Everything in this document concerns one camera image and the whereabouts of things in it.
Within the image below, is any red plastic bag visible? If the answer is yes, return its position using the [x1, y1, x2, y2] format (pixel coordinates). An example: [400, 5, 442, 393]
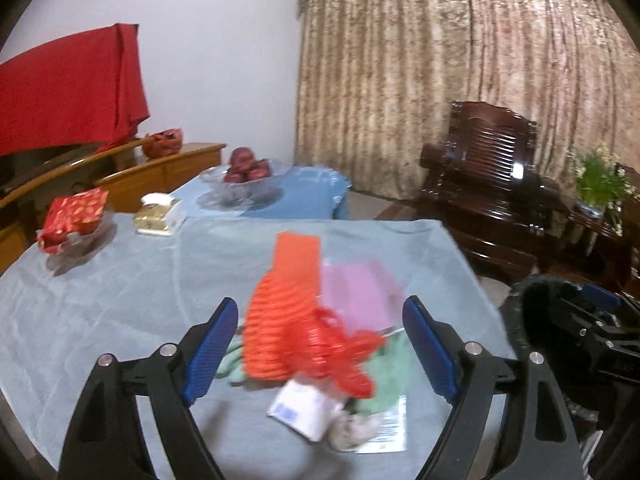
[285, 307, 388, 401]

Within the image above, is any black television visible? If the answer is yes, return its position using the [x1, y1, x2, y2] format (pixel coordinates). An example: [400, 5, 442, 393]
[0, 144, 96, 196]

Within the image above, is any black lined trash bin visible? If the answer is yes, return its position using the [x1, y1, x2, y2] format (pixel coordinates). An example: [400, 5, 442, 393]
[500, 272, 640, 423]

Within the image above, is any red patterned packet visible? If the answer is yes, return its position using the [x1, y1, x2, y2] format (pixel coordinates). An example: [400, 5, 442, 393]
[37, 187, 110, 253]

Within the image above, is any orange foam net sleeve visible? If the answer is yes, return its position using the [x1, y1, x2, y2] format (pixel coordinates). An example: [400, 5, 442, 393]
[242, 232, 323, 382]

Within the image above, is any red cloth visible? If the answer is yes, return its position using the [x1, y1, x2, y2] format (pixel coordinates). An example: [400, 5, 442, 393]
[0, 23, 151, 158]

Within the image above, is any white tissue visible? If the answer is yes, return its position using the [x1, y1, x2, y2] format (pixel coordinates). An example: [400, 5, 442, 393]
[327, 410, 383, 453]

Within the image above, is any potted flowering plant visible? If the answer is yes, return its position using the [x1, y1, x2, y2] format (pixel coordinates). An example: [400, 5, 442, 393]
[567, 142, 637, 237]

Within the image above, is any light blue tablecloth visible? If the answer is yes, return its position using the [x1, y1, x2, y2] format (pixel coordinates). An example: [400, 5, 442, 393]
[0, 212, 518, 480]

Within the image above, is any wooden cabinet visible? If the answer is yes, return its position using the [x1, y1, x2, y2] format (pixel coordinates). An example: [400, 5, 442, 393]
[0, 137, 228, 273]

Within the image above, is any dark wooden armchair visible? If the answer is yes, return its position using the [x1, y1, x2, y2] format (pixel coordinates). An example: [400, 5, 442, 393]
[417, 101, 576, 281]

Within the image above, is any red basket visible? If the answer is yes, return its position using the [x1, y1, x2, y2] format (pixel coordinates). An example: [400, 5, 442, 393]
[141, 130, 185, 159]

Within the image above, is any glass plate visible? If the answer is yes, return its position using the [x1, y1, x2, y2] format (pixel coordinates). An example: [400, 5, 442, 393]
[37, 210, 118, 262]

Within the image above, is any white paper leaflet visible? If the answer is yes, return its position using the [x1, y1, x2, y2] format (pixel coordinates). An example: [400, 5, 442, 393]
[355, 395, 407, 455]

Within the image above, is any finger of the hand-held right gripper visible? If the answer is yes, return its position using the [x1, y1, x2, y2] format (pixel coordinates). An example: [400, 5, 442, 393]
[559, 297, 632, 343]
[581, 282, 640, 323]

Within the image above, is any green rubber glove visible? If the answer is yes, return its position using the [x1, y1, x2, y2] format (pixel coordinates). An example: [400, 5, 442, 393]
[215, 332, 427, 416]

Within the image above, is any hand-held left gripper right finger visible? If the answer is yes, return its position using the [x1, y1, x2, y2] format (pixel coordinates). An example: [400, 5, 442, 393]
[401, 295, 586, 480]

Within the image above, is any dark wooden side table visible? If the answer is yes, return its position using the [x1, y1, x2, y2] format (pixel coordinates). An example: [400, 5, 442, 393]
[565, 200, 640, 288]

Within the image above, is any pink plastic bag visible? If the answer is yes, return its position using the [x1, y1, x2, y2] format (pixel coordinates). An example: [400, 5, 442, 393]
[320, 257, 406, 335]

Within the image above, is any glass fruit bowl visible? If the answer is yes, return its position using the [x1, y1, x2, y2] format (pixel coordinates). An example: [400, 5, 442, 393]
[196, 158, 291, 212]

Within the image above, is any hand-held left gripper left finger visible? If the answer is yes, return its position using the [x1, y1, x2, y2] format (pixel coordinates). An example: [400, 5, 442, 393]
[59, 296, 240, 480]

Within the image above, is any beige patterned curtain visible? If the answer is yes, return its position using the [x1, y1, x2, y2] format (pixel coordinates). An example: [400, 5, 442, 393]
[295, 0, 640, 203]

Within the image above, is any white gold tissue box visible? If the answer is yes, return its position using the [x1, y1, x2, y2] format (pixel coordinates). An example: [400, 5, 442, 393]
[134, 193, 187, 237]

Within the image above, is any white blue cardboard box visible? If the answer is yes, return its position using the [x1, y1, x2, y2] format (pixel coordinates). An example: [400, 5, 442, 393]
[266, 379, 346, 442]

